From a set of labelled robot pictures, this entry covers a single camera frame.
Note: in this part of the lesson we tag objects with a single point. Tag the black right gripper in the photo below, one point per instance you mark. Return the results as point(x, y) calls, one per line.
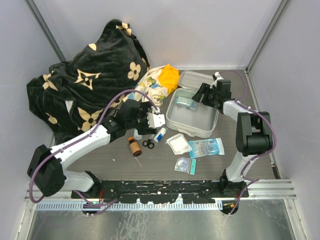
point(205, 89)

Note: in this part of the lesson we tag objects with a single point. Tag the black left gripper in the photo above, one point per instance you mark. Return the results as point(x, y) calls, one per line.
point(145, 129)

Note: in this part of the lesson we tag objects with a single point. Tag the bagged teal plaster strips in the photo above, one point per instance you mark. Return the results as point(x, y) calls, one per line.
point(182, 101)

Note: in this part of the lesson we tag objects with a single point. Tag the grey medicine kit case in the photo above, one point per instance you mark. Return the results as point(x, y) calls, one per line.
point(200, 122)

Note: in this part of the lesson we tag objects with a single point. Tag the white bottle green label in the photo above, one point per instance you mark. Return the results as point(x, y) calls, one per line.
point(136, 135)

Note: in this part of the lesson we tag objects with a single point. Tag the white gauze pad packet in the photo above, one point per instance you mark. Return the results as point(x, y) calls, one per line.
point(179, 144)

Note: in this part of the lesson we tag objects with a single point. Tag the bagged blue white packets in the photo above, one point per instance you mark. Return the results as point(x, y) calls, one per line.
point(192, 106)

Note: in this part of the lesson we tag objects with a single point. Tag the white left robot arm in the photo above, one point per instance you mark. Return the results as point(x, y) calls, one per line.
point(48, 169)

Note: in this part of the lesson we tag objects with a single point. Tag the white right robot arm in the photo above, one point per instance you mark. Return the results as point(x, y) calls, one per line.
point(254, 135)

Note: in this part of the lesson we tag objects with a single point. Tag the brown glass medicine bottle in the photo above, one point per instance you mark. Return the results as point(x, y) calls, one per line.
point(134, 147)

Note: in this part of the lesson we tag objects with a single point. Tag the bagged white blue bandage roll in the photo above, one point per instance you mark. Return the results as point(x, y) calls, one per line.
point(159, 135)

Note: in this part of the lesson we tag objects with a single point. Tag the yellow cloth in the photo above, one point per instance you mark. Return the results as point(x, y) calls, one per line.
point(169, 78)

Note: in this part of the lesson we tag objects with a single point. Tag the light blue wipes pouch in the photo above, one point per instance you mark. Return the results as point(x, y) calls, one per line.
point(206, 147)

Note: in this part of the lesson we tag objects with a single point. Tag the black floral fleece blanket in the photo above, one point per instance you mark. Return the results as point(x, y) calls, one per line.
point(71, 97)

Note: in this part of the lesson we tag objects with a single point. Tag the small bag with teal header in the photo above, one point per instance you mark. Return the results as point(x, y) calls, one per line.
point(186, 165)

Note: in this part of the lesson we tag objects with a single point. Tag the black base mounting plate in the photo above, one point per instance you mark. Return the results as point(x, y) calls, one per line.
point(166, 191)

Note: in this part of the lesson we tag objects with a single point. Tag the black handled scissors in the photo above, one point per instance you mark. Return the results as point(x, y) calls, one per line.
point(149, 143)

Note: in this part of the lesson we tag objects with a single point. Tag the white slotted cable duct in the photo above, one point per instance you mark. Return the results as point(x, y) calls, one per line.
point(138, 206)

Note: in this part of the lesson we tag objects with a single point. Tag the aluminium frame rail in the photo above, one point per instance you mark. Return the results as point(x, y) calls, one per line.
point(272, 189)

